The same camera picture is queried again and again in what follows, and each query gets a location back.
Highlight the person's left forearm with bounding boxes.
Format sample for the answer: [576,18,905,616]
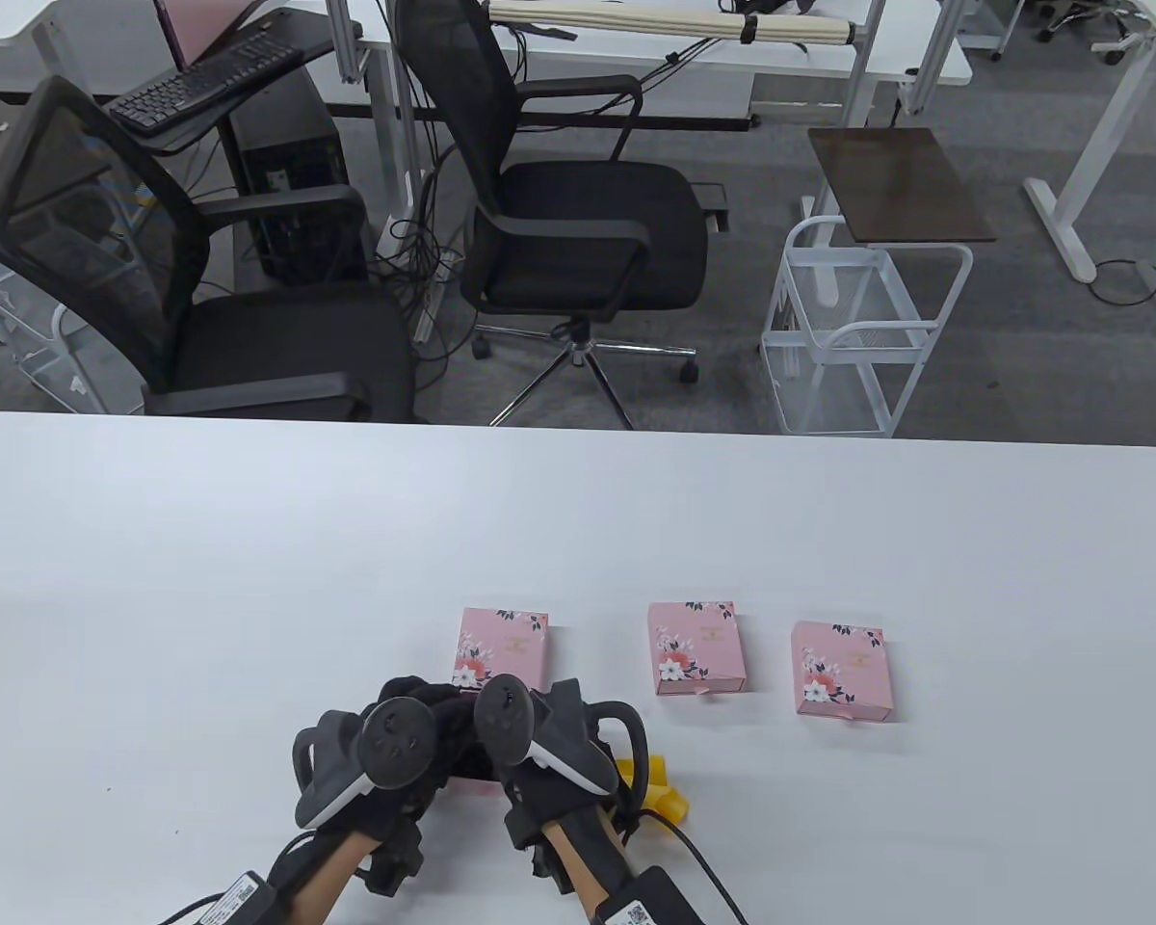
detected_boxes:
[289,829,379,925]

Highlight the black forearm sensor box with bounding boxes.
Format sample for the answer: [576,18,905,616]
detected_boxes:
[197,872,282,925]
[592,867,706,925]

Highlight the black office chair chrome base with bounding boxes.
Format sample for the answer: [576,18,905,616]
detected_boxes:
[392,0,730,430]

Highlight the yellow cloth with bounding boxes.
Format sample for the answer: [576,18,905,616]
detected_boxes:
[615,756,691,823]

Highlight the black mesh office chair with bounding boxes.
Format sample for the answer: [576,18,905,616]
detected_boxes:
[0,75,430,425]

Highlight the white desk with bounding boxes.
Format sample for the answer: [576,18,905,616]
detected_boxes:
[0,0,338,97]
[1024,0,1156,353]
[328,0,974,208]

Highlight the black keyboard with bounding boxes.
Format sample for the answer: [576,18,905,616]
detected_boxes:
[106,34,307,134]

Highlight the tangle of black cables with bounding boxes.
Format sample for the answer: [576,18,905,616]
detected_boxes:
[371,164,468,367]

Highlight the person's right forearm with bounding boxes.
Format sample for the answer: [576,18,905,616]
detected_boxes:
[544,814,639,918]

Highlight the distant chair base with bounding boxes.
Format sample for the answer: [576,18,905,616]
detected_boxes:
[1034,0,1154,66]

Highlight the person's right hand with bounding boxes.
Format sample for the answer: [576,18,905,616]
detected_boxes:
[499,759,637,853]

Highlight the black keyboard tray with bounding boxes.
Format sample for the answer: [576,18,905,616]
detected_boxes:
[106,19,362,155]

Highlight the white wire cart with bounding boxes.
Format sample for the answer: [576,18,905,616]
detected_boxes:
[0,229,145,415]
[759,217,974,439]

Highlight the black computer tower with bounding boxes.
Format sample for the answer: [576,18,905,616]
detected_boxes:
[229,72,369,285]

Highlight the pink floral box sleeve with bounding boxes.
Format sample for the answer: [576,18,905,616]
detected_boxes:
[792,621,895,724]

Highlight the grey handheld controller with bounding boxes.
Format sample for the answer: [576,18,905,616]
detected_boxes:
[473,674,652,803]
[292,696,435,831]

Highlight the person's left hand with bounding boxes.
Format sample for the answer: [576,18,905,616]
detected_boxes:
[299,676,494,851]

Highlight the dark wooden board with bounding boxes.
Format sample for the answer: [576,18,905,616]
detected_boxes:
[807,127,998,244]

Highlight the pink floral jewelry box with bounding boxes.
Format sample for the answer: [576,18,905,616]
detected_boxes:
[453,607,550,693]
[647,602,747,697]

